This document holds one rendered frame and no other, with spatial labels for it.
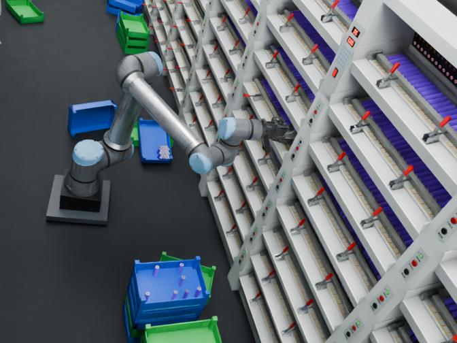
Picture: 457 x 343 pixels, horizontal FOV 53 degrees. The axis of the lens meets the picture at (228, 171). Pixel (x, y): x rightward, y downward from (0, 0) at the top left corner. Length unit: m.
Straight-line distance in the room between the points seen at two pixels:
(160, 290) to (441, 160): 1.28
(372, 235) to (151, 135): 1.97
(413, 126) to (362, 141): 0.24
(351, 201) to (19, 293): 1.59
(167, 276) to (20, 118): 1.67
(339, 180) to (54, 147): 1.96
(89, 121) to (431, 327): 2.50
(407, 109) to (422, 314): 0.60
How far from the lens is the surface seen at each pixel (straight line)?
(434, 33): 1.41
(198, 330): 2.02
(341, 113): 1.71
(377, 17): 1.61
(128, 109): 2.31
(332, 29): 1.82
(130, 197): 2.84
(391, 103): 1.50
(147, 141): 3.15
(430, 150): 1.38
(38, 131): 3.22
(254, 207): 2.27
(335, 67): 1.72
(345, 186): 1.69
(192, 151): 1.86
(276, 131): 1.95
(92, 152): 2.44
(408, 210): 1.44
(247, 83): 2.42
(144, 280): 2.10
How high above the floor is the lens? 2.06
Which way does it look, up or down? 40 degrees down
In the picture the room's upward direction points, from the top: 21 degrees clockwise
